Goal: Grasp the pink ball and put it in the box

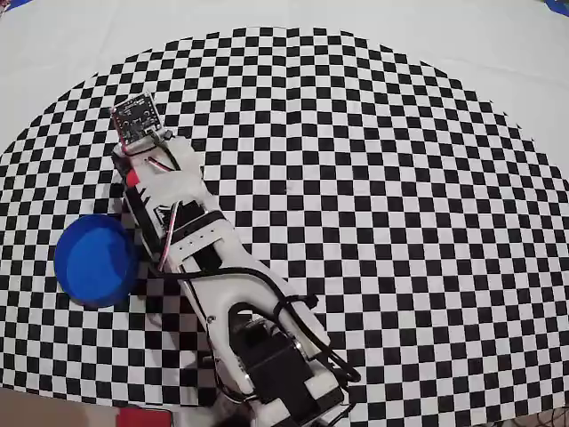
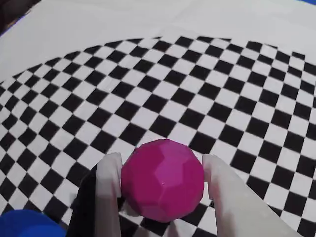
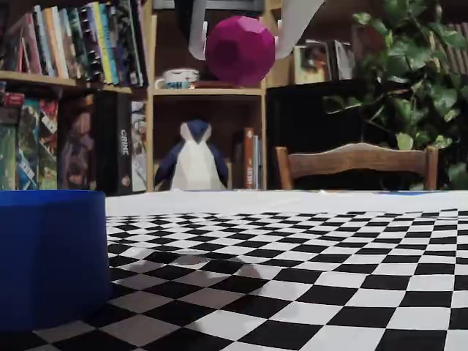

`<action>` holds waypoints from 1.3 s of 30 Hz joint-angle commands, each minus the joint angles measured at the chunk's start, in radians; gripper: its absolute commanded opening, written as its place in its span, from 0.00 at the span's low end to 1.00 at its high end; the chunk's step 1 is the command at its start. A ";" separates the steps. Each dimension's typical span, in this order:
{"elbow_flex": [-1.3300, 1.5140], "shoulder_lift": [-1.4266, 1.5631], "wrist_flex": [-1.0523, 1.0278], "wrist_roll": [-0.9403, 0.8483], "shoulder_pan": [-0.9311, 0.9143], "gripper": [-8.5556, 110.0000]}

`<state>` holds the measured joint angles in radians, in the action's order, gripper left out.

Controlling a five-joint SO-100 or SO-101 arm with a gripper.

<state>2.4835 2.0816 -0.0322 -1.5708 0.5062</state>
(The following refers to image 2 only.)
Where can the blue round box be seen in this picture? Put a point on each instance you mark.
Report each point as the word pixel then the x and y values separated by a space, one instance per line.
pixel 29 224

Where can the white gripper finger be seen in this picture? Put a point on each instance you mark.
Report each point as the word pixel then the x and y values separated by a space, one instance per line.
pixel 237 209
pixel 108 185

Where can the pink faceted ball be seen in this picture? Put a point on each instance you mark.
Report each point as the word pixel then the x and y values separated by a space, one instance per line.
pixel 163 182

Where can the black white checkerboard sheet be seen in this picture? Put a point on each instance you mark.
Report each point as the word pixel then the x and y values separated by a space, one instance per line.
pixel 197 86

